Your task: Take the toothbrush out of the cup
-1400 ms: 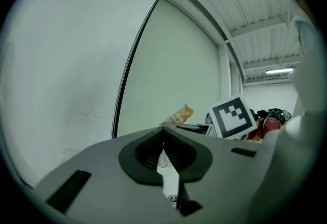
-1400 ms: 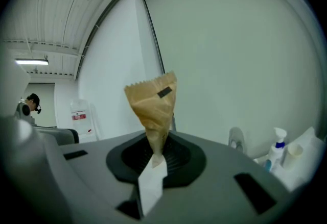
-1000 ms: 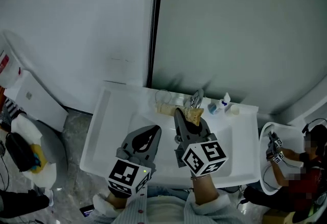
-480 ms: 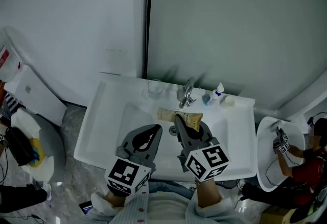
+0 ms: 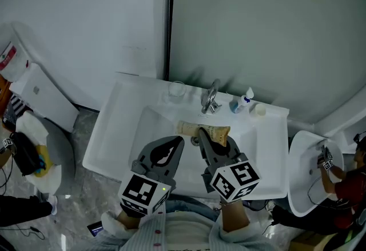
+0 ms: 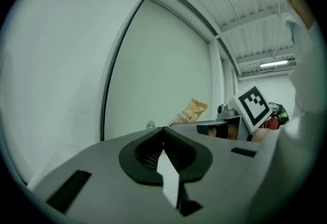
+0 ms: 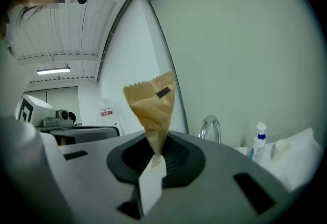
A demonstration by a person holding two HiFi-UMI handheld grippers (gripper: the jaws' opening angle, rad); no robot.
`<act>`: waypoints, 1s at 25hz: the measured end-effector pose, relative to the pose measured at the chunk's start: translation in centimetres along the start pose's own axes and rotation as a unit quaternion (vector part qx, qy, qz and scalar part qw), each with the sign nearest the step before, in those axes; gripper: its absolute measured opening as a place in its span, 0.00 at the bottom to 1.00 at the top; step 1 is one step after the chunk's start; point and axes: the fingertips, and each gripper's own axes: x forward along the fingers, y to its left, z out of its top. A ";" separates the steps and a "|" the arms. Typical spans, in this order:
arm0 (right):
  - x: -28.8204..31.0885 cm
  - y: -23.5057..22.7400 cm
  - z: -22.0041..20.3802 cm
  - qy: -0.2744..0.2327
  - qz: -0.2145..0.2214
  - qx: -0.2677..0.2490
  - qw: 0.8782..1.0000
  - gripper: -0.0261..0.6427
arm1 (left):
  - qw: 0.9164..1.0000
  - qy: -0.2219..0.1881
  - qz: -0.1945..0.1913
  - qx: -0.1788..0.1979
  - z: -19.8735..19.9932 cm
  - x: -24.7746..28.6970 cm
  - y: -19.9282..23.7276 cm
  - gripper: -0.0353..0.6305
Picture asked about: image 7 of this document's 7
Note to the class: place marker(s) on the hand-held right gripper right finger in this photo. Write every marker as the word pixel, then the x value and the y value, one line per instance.
pixel 217 192

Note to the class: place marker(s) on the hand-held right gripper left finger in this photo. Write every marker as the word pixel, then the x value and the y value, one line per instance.
pixel 97 182

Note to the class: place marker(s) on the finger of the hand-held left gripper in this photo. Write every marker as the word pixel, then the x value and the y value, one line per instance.
pixel 97 133

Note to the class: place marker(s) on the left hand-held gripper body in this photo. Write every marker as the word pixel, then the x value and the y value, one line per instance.
pixel 38 110

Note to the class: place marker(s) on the yellow sponge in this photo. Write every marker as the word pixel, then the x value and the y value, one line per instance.
pixel 153 115

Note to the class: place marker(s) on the small white cup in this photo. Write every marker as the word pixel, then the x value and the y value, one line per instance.
pixel 281 151

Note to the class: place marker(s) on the white water dispenser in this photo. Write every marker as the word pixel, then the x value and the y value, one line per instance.
pixel 110 121

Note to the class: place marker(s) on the long ceiling light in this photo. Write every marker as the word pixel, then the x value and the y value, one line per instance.
pixel 53 71

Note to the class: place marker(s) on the white bottle with blue label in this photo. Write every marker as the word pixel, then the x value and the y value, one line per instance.
pixel 259 145

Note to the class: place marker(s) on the chrome faucet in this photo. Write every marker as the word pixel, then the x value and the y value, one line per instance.
pixel 216 126

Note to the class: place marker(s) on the white sink basin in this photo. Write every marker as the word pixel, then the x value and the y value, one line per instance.
pixel 301 156

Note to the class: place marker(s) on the grey-green roller blind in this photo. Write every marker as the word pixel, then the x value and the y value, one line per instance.
pixel 242 52

